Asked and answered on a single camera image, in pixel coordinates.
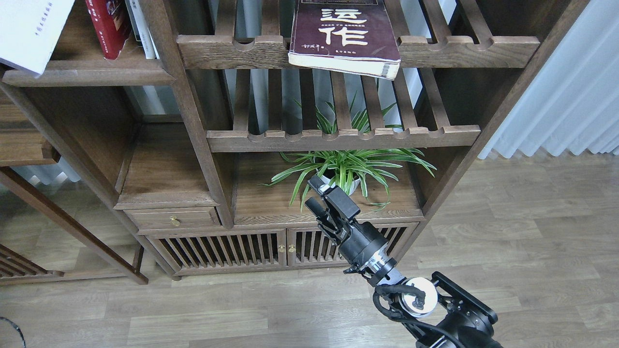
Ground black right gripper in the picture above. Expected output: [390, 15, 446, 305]
[305, 175, 404, 286]

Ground red survival guide book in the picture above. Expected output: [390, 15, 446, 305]
[85, 0, 132, 60]

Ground white purple book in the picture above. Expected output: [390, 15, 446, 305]
[0, 0, 74, 78]

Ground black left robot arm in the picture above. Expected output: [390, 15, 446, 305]
[0, 317, 27, 348]

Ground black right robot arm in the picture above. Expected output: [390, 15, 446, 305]
[305, 176, 500, 348]

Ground white upright books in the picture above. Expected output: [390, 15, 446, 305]
[125, 0, 160, 59]

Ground white plant pot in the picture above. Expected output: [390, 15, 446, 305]
[319, 170, 361, 196]

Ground green spider plant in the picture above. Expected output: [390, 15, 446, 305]
[264, 92, 437, 213]

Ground brass drawer knob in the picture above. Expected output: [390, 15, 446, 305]
[170, 216, 181, 227]

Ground dark wooden bookshelf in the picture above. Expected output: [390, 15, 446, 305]
[1, 0, 589, 279]

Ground dark maroon book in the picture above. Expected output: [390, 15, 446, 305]
[288, 0, 401, 81]

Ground white pleated curtain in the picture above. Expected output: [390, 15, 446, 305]
[478, 0, 619, 160]

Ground wooden side furniture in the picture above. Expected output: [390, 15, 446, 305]
[1, 91, 148, 285]

